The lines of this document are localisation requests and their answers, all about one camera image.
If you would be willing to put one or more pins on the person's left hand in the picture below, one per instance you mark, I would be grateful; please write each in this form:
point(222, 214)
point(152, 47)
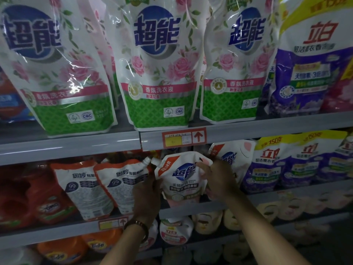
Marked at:
point(148, 198)

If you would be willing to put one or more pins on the person's right hand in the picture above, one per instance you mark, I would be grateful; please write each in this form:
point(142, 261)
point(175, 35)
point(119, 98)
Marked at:
point(220, 182)

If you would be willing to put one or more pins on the grey metal shelf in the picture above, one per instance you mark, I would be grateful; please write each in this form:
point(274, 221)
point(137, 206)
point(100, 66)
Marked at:
point(66, 146)

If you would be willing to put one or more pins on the person's right forearm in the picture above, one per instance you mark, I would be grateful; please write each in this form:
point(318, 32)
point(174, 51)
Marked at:
point(265, 234)

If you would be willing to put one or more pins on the person's left forearm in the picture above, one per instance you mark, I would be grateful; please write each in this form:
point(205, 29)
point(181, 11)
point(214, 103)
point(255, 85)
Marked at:
point(124, 248)

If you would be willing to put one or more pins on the row of red detergent bottles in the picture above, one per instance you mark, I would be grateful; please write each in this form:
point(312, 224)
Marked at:
point(33, 201)

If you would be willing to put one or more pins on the white green-label bottle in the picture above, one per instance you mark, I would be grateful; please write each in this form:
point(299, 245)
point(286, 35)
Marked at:
point(151, 234)

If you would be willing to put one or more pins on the red-framed price tag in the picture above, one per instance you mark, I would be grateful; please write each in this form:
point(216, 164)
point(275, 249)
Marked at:
point(185, 138)
point(113, 223)

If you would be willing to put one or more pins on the white pink-label bottle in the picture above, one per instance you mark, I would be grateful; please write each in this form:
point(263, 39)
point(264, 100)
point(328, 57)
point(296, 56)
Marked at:
point(176, 231)

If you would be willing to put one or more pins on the row of pale round packs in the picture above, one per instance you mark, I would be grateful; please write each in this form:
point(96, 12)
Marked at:
point(231, 251)

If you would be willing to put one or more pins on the row of pale yellow bottles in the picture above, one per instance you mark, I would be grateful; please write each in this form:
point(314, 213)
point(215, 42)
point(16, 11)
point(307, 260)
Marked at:
point(287, 207)

